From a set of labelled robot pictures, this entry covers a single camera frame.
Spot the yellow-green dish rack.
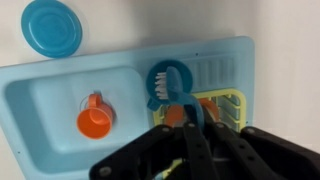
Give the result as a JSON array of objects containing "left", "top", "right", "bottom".
[{"left": 153, "top": 89, "right": 247, "bottom": 132}]

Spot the blue toy plate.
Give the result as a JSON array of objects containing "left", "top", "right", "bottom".
[{"left": 21, "top": 0, "right": 83, "bottom": 58}]

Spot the blue toy fork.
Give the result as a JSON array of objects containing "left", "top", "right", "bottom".
[{"left": 155, "top": 66, "right": 204, "bottom": 130}]

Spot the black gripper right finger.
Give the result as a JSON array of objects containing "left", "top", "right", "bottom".
[{"left": 201, "top": 108, "right": 320, "bottom": 180}]

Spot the light blue toy sink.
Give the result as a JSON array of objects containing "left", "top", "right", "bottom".
[{"left": 0, "top": 37, "right": 255, "bottom": 180}]

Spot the orange cup in sink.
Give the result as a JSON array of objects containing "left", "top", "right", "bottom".
[{"left": 76, "top": 94, "right": 114, "bottom": 139}]

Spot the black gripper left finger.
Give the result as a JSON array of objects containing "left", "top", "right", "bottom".
[{"left": 88, "top": 104, "right": 219, "bottom": 180}]

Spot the blue cup on sink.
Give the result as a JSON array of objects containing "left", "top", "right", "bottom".
[{"left": 146, "top": 60, "right": 195, "bottom": 111}]

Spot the orange plate in rack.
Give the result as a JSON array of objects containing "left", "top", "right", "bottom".
[{"left": 164, "top": 98, "right": 220, "bottom": 127}]

